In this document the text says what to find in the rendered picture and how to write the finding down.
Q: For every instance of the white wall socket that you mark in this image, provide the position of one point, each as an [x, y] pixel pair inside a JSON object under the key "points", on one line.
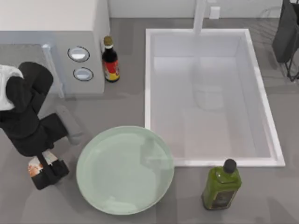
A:
{"points": [[215, 12]]}

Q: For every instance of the round microwave knob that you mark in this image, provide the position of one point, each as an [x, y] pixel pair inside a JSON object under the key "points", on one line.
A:
{"points": [[83, 74], [78, 53]]}

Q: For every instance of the white tall tap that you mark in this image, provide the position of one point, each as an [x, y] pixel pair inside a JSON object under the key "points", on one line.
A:
{"points": [[199, 16]]}

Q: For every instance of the white sink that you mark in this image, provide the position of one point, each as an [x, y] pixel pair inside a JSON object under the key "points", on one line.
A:
{"points": [[210, 105]]}

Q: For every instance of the pale microwave oven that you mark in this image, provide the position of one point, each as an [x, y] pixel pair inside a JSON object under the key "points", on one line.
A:
{"points": [[77, 21]]}

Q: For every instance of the pale green plate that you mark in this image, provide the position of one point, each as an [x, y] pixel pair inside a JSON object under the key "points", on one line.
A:
{"points": [[121, 172]]}

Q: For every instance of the green bottle with black cap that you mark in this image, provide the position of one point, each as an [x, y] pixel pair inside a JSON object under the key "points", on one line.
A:
{"points": [[220, 186]]}

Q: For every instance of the dark sauce bottle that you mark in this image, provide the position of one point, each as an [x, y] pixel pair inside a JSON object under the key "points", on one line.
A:
{"points": [[110, 63]]}

